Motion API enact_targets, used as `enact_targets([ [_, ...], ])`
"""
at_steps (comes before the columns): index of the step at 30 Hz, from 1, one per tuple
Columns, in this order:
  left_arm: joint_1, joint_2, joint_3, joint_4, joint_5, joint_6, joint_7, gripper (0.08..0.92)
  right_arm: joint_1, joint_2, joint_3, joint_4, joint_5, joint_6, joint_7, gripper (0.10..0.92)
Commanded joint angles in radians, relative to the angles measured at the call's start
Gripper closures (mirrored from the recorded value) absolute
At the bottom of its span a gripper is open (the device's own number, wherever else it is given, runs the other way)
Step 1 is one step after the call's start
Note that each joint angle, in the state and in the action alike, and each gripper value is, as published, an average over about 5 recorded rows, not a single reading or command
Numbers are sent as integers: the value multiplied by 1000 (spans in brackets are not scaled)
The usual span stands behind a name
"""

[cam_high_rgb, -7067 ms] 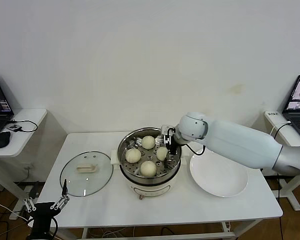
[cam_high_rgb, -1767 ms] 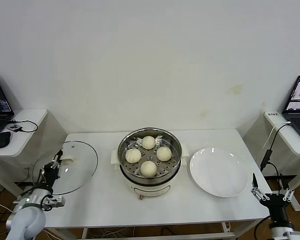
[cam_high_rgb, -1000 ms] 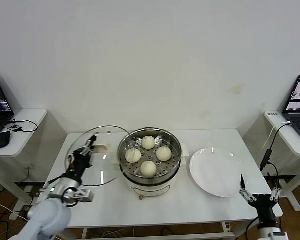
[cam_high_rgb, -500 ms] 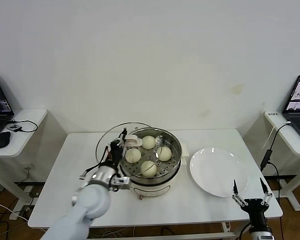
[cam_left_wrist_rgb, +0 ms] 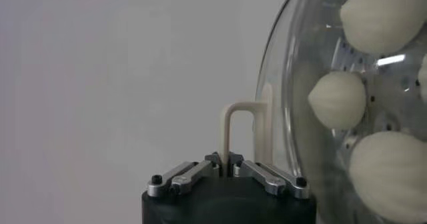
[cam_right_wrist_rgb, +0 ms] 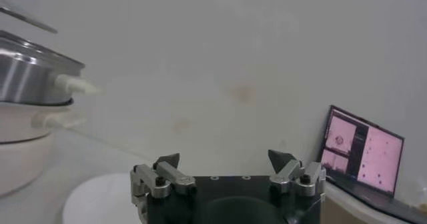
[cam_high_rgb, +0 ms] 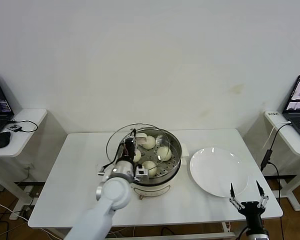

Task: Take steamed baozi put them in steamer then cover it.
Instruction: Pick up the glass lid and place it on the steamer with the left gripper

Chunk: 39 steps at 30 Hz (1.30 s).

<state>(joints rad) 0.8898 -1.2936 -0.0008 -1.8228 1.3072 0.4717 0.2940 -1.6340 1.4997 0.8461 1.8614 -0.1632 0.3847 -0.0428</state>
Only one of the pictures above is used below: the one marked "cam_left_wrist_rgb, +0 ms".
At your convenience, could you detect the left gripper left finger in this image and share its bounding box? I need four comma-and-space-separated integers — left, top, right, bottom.
148, 151, 221, 198

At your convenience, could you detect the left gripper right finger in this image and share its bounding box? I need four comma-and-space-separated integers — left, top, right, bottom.
229, 152, 310, 200

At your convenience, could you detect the glass lid with cream handle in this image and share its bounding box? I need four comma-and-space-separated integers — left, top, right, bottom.
220, 0, 427, 224

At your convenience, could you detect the white steamed baozi bun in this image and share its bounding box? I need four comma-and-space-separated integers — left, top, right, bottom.
339, 0, 427, 55
348, 131, 427, 224
307, 71, 367, 131

